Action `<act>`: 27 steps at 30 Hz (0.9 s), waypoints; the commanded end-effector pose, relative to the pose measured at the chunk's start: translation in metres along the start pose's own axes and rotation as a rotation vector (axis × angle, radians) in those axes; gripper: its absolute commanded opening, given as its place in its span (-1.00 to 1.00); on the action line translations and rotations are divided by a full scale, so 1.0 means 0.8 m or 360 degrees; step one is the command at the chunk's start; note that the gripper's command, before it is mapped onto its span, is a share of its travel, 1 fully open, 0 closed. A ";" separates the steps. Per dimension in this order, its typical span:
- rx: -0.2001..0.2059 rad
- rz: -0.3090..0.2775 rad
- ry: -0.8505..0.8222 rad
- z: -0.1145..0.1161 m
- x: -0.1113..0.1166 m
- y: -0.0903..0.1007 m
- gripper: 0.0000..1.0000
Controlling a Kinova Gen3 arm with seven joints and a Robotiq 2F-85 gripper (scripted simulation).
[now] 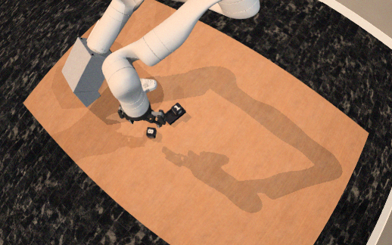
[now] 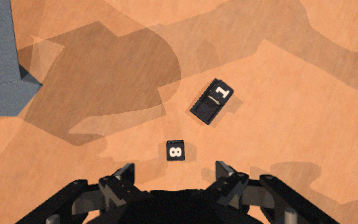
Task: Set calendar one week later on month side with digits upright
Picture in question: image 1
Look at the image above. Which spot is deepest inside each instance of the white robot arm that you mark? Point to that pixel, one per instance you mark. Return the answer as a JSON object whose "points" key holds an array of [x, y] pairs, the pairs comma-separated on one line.
{"points": [[153, 47]]}

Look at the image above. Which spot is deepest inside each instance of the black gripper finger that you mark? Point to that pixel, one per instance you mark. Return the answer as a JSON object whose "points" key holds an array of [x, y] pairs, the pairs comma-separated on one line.
{"points": [[123, 115], [161, 118]]}

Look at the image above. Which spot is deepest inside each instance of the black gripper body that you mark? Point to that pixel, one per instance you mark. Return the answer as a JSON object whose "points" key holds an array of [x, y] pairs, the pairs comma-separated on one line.
{"points": [[146, 115]]}

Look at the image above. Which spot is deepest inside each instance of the black calendar cube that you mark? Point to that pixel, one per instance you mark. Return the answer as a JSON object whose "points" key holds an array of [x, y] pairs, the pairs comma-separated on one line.
{"points": [[177, 109], [151, 132]]}

